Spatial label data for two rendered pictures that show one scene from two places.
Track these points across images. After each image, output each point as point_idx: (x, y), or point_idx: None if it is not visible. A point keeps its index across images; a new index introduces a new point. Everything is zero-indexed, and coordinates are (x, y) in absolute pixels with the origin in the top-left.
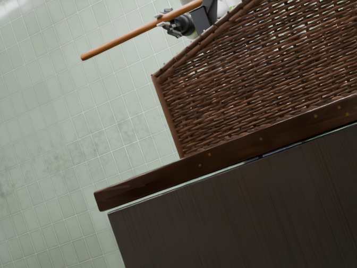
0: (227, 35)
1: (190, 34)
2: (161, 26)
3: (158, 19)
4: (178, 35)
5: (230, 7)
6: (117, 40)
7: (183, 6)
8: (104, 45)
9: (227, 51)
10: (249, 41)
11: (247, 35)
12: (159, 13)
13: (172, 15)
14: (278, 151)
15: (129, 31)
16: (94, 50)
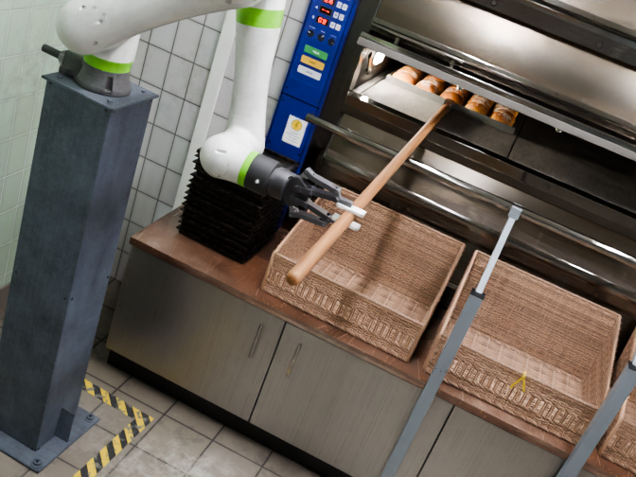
0: (122, 116)
1: None
2: None
3: (354, 218)
4: None
5: (132, 61)
6: (328, 248)
7: (367, 201)
8: (319, 257)
9: (111, 143)
10: (136, 134)
11: (139, 124)
12: (365, 211)
13: None
14: (87, 301)
15: (335, 233)
16: (311, 267)
